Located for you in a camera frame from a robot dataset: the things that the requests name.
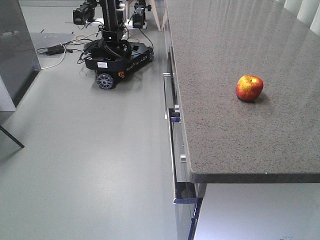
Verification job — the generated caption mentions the black power adapter brick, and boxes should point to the black power adapter brick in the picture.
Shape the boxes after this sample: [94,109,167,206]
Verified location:
[45,45,65,56]

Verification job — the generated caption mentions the black wheeled mobile robot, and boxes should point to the black wheeled mobile robot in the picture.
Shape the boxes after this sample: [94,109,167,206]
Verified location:
[72,0,155,90]

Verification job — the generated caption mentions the red yellow apple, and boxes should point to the red yellow apple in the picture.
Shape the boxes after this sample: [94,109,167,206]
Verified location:
[235,75,264,102]

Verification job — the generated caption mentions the grey speckled kitchen counter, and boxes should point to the grey speckled kitchen counter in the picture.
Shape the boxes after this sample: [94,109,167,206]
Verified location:
[162,0,320,240]

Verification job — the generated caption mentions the white shell chair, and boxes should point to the white shell chair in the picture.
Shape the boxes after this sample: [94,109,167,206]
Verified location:
[0,125,25,149]

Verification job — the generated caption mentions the wooden easel legs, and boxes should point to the wooden easel legs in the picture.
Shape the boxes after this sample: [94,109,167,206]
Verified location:
[123,0,164,32]

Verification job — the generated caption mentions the white floor cable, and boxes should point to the white floor cable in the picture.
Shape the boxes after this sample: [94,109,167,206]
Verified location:
[39,45,67,70]

